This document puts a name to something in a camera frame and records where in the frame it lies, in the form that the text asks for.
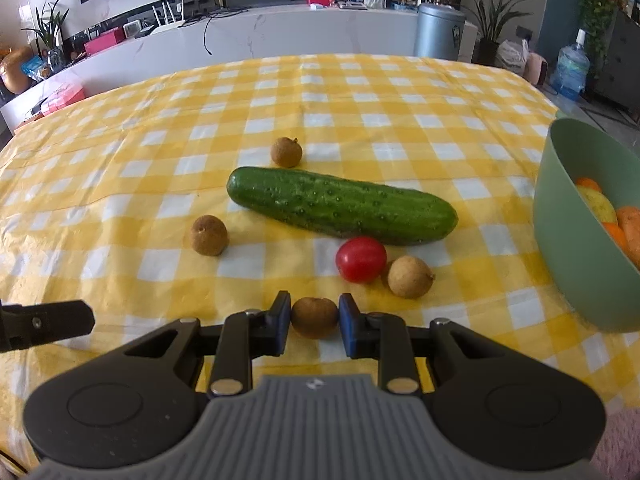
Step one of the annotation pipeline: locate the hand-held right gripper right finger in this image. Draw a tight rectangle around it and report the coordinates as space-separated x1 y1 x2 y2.
339 292 506 394

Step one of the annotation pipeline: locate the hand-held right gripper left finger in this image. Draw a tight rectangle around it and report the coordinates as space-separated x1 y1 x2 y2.
120 290 292 396

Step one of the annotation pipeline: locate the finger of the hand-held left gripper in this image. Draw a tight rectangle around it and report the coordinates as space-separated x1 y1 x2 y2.
0 300 96 353

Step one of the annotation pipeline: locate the brown longan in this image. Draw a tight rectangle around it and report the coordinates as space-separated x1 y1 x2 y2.
190 215 229 257
271 137 304 168
387 256 435 300
291 297 340 339

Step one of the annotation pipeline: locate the green plastic bowl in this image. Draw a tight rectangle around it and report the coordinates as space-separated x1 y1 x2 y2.
532 117 640 333

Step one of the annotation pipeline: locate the green and red mango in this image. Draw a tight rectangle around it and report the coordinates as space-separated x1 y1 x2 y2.
575 185 619 225

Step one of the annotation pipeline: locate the red tomato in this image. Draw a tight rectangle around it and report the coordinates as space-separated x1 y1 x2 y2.
335 236 388 284

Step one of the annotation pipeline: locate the green cucumber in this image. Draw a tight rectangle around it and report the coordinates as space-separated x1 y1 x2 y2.
226 166 458 247

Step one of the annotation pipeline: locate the yellow checked tablecloth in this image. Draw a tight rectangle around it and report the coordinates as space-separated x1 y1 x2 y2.
0 54 608 471

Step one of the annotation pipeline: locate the pink storage box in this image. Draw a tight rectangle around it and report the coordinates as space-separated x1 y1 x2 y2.
84 27 125 56
40 82 86 117

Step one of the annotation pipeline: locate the golden ornament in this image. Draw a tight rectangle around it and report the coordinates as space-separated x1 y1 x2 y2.
0 45 33 96

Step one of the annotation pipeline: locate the small potted green plant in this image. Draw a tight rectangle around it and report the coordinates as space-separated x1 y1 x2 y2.
22 0 71 71

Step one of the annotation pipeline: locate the white television cabinet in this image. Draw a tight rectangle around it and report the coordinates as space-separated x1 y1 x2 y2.
0 0 481 136

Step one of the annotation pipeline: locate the pink fluffy rug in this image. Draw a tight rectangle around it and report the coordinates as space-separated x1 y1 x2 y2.
590 407 640 480

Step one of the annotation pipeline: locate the large orange fruit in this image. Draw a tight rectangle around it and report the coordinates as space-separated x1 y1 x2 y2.
615 206 640 256

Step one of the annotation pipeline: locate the grey metal trash can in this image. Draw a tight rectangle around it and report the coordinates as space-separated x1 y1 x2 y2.
414 2 467 61

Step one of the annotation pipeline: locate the white plastic bag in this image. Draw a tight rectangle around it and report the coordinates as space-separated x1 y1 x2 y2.
495 39 528 73

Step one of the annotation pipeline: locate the pink space heater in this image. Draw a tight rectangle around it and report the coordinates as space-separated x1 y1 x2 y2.
525 52 549 86

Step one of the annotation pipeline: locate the potted long-leaf plant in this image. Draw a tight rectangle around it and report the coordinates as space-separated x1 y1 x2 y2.
450 0 543 67

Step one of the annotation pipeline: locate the white router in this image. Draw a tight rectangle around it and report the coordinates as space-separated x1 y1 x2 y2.
152 2 187 28

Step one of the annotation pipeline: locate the blue water jug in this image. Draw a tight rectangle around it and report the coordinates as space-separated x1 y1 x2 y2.
550 29 591 102

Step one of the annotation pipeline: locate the dark grey drawer cabinet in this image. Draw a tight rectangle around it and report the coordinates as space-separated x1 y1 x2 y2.
595 7 640 111

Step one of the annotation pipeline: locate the green climbing plant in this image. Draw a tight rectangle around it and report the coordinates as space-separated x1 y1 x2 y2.
565 0 626 61

